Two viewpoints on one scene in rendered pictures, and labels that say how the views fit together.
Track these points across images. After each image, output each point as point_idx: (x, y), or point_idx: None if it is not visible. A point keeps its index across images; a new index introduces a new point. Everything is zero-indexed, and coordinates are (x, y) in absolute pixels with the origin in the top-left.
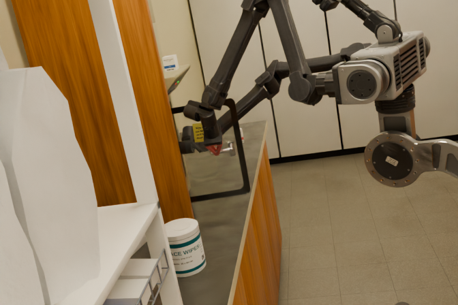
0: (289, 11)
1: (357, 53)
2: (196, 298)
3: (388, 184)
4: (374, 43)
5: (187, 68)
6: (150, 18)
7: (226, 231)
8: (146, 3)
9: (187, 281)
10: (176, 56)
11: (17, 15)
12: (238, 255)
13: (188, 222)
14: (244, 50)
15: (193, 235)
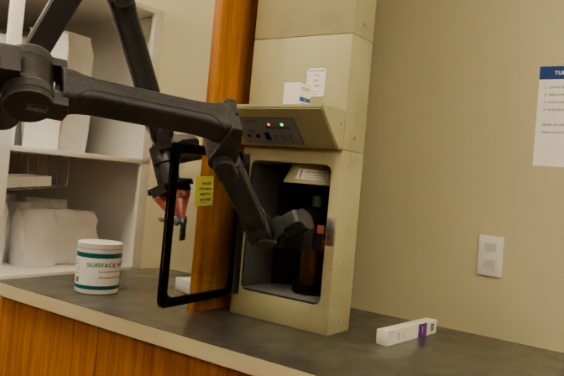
0: None
1: None
2: (39, 282)
3: None
4: None
5: (292, 107)
6: (219, 23)
7: (120, 309)
8: (215, 5)
9: (73, 286)
10: (297, 86)
11: None
12: (58, 300)
13: (96, 242)
14: (127, 60)
15: (77, 248)
